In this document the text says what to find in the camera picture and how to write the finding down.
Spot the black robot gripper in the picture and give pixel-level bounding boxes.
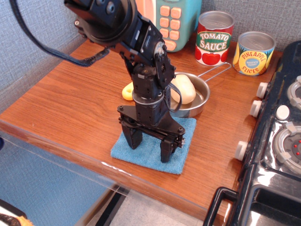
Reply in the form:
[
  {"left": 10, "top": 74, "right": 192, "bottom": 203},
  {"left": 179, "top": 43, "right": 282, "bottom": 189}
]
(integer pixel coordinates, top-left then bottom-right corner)
[{"left": 118, "top": 90, "right": 185, "bottom": 163}]

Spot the blue towel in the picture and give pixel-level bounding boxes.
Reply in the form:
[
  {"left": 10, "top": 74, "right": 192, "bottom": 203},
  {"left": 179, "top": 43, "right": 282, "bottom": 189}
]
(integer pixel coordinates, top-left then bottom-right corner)
[{"left": 111, "top": 117, "right": 197, "bottom": 175}]

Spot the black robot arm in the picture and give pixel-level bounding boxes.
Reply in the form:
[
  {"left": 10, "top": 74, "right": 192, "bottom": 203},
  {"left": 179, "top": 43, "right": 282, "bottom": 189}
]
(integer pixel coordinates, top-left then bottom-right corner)
[{"left": 64, "top": 0, "right": 185, "bottom": 162}]

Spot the beige toy potato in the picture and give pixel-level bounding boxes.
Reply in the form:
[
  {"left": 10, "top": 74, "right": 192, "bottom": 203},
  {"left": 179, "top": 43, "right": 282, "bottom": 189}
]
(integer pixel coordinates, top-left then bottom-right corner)
[{"left": 171, "top": 74, "right": 196, "bottom": 105}]

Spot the small steel saucepan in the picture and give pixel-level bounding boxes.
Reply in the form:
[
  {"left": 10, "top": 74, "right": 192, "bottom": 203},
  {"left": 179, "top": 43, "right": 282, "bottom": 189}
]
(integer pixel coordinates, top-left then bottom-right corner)
[{"left": 170, "top": 62, "right": 232, "bottom": 118}]

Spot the clear acrylic barrier panel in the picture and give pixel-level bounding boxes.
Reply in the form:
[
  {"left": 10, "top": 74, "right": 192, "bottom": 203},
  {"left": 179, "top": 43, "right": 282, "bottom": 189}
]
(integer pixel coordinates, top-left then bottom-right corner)
[{"left": 0, "top": 122, "right": 233, "bottom": 226}]

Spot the teal toy microwave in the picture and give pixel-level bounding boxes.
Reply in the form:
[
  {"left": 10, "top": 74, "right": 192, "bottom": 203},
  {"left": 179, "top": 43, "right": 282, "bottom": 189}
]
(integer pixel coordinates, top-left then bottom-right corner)
[{"left": 135, "top": 0, "right": 202, "bottom": 52}]

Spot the black toy stove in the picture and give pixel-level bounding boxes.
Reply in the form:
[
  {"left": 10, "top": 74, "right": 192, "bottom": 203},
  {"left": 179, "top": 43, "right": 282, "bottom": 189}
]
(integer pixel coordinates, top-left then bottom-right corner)
[{"left": 204, "top": 41, "right": 301, "bottom": 226}]

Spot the tomato sauce can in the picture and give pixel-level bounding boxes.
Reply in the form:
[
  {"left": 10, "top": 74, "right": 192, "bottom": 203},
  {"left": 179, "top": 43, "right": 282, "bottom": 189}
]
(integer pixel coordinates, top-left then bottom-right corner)
[{"left": 195, "top": 11, "right": 235, "bottom": 66}]

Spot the pineapple slices can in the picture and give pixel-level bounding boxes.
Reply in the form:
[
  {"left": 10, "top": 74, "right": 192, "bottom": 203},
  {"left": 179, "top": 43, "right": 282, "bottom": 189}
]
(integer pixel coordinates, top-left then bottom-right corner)
[{"left": 232, "top": 31, "right": 276, "bottom": 76}]

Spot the yellow handled toy knife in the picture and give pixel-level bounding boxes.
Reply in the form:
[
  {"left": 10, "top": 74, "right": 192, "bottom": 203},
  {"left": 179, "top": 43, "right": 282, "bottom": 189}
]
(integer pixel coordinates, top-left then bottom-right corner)
[{"left": 122, "top": 82, "right": 134, "bottom": 101}]

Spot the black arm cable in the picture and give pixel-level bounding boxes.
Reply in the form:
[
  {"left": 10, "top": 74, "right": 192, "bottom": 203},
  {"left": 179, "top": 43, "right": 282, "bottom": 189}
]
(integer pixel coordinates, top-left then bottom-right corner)
[{"left": 9, "top": 0, "right": 111, "bottom": 68}]

